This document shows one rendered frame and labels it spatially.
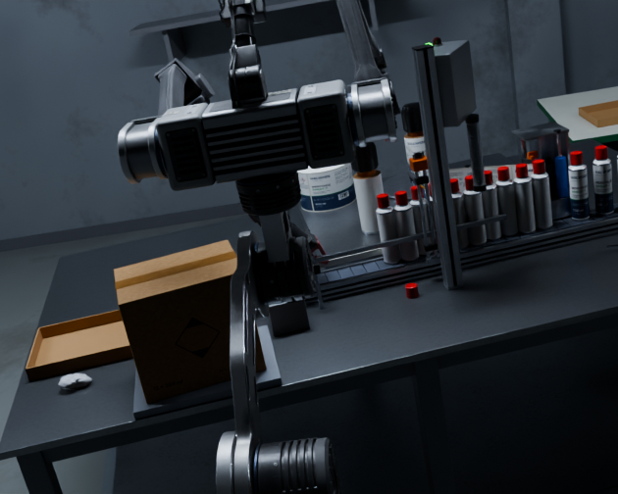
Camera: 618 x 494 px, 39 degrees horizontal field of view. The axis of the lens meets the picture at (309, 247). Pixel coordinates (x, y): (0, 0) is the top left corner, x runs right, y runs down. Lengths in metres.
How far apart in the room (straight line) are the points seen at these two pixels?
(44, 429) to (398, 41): 3.97
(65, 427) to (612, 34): 4.47
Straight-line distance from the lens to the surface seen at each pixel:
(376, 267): 2.54
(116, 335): 2.60
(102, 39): 5.87
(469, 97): 2.39
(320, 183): 3.02
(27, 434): 2.26
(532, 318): 2.27
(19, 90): 6.11
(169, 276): 2.13
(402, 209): 2.48
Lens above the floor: 1.89
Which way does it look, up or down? 21 degrees down
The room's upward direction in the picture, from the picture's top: 11 degrees counter-clockwise
